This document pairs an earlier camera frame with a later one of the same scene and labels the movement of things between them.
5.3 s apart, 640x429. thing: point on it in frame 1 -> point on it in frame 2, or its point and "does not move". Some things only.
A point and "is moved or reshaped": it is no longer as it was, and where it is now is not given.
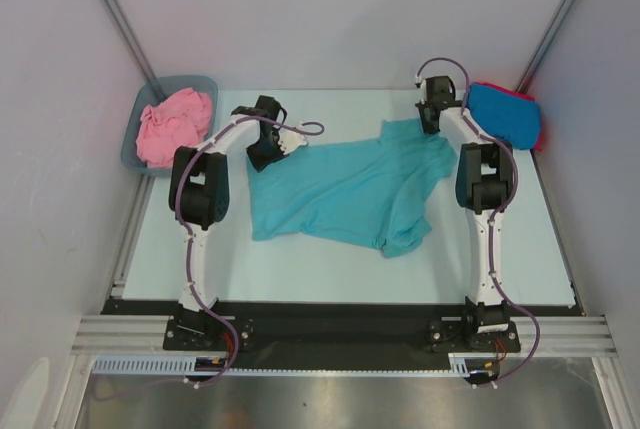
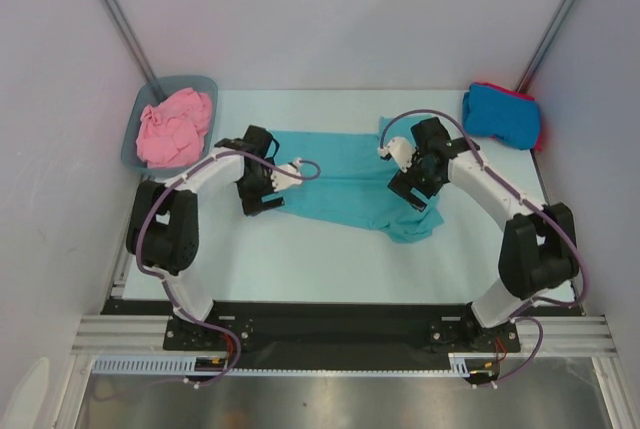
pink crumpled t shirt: x=181 y=119 does not move
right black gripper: x=430 y=119 -> x=409 y=189
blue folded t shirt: x=509 y=116 does not move
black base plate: x=333 y=335 does not move
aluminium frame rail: x=561 y=335 does not move
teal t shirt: x=381 y=188 is moved or reshaped
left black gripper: x=261 y=164 -> x=252 y=202
